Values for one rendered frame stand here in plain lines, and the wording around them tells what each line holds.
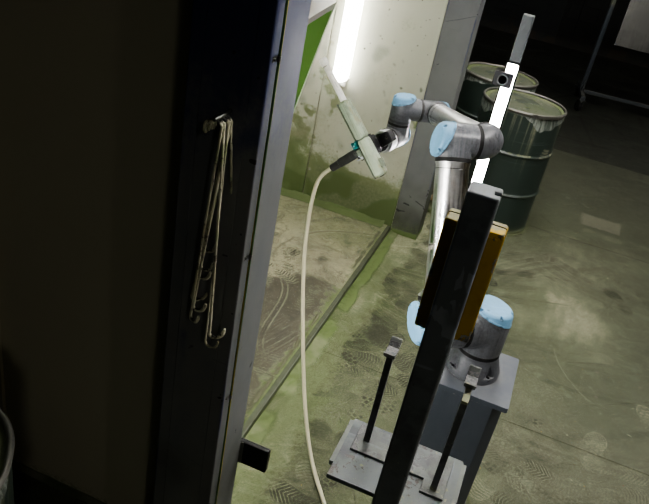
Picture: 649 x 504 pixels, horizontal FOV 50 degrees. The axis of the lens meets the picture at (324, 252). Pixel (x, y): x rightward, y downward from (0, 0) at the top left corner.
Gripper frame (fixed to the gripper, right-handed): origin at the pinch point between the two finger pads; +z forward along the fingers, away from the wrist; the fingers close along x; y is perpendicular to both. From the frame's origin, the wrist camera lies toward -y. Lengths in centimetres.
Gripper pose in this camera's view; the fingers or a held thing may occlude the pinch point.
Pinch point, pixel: (359, 150)
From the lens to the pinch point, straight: 265.1
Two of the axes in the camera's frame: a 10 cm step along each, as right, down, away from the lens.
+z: -5.6, 3.1, -7.7
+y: -7.0, 3.1, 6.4
